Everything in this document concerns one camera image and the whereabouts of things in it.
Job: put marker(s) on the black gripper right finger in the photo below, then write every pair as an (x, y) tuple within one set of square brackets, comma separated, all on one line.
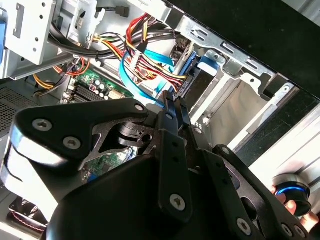
[(230, 195)]

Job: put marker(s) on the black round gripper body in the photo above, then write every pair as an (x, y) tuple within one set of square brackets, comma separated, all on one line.
[(112, 212)]

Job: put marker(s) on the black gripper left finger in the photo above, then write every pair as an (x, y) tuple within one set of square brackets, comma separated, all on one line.
[(62, 120)]

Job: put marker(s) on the hard disk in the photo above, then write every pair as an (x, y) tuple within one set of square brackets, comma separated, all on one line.
[(200, 62)]

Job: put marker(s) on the person's bare hand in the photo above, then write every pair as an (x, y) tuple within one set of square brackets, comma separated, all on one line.
[(291, 208)]

